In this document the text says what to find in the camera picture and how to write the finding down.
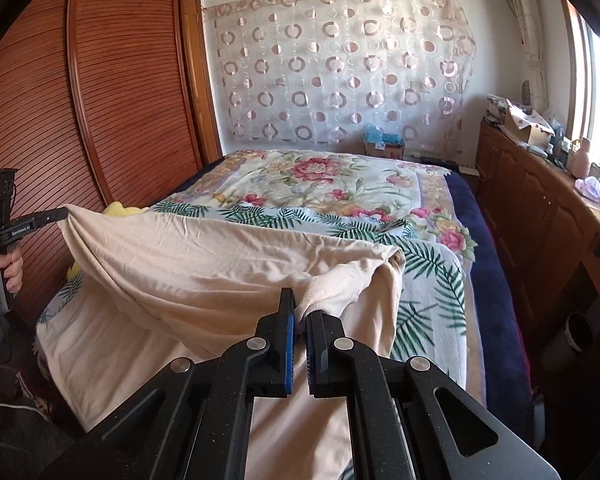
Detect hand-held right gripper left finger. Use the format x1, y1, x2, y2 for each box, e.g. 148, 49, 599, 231
40, 288, 297, 480

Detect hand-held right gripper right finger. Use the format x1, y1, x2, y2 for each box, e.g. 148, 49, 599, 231
306, 310, 561, 480

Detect beige printed t-shirt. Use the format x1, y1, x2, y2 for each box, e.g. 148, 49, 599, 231
37, 204, 406, 480

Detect person's left hand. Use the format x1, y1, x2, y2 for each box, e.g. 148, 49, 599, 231
0, 250, 24, 297

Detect yellow garment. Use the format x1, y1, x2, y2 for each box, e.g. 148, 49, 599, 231
67, 201, 148, 281

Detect wooden slatted wardrobe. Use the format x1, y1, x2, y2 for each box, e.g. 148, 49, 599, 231
0, 0, 223, 331

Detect palm leaf print blanket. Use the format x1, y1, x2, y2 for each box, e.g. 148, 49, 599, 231
35, 200, 468, 386

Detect floral blanket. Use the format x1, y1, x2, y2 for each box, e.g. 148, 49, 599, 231
177, 149, 478, 261

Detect cardboard box with blue cloth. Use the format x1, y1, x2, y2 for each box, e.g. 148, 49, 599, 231
364, 127, 406, 160

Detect wooden side cabinet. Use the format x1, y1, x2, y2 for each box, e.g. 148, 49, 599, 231
475, 120, 600, 321

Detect dark trash bin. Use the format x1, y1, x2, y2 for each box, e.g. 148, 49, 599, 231
565, 312, 595, 356

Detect circle patterned sheer curtain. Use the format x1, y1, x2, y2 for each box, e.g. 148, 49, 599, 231
202, 0, 476, 143

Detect stack of boxes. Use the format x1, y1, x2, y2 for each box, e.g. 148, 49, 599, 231
485, 94, 506, 126

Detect cardboard box with patterned paper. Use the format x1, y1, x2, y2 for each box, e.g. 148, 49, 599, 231
502, 100, 556, 150

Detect pink bottle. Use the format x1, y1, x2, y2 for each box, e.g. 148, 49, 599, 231
569, 137, 592, 178

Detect white patterned window curtain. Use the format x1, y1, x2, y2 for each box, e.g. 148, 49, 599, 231
500, 0, 548, 91

